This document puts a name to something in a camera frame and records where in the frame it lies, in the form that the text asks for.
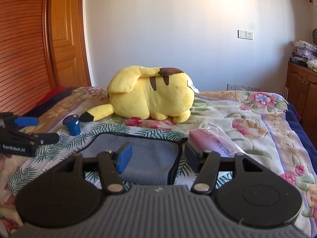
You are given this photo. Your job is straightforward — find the purple grey microfibre towel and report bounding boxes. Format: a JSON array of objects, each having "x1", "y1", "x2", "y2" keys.
[{"x1": 80, "y1": 133, "x2": 186, "y2": 185}]

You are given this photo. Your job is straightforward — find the wooden room door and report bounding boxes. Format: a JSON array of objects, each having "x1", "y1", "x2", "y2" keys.
[{"x1": 48, "y1": 0, "x2": 91, "y2": 87}]

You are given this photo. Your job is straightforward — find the palm leaf print cloth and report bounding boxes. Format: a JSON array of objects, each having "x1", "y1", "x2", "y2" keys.
[{"x1": 7, "y1": 122, "x2": 235, "y2": 196}]

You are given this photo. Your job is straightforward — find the pink purple tissue pack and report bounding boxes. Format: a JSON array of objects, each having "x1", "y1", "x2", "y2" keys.
[{"x1": 188, "y1": 128, "x2": 243, "y2": 157}]

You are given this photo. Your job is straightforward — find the blue cylindrical cup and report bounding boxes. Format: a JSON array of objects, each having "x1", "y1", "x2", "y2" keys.
[{"x1": 62, "y1": 114, "x2": 81, "y2": 136}]

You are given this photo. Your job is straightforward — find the red blanket edge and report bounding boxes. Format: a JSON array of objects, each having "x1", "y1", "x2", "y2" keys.
[{"x1": 24, "y1": 86, "x2": 69, "y2": 117}]

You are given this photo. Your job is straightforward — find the wooden slatted wardrobe door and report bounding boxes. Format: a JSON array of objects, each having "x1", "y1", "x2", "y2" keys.
[{"x1": 1, "y1": 0, "x2": 56, "y2": 114}]

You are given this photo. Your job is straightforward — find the floral bed blanket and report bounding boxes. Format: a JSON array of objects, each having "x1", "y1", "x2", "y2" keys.
[{"x1": 1, "y1": 87, "x2": 316, "y2": 237}]

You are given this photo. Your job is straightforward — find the yellow Pikachu plush toy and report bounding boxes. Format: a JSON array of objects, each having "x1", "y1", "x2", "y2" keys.
[{"x1": 79, "y1": 66, "x2": 199, "y2": 124}]

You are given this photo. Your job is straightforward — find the white power strip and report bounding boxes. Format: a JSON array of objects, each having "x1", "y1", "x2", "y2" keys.
[{"x1": 227, "y1": 84, "x2": 260, "y2": 91}]

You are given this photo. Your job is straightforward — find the dark navy blanket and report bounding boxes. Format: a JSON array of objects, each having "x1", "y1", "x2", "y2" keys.
[{"x1": 285, "y1": 103, "x2": 316, "y2": 170}]

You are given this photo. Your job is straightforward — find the wooden low cabinet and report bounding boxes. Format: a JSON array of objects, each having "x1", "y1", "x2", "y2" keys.
[{"x1": 285, "y1": 62, "x2": 317, "y2": 144}]

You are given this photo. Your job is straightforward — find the stack of folded linens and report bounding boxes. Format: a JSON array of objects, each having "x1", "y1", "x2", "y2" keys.
[{"x1": 290, "y1": 40, "x2": 316, "y2": 67}]

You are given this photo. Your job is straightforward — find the white wall switch socket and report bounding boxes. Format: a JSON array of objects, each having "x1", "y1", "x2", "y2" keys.
[{"x1": 238, "y1": 30, "x2": 253, "y2": 40}]

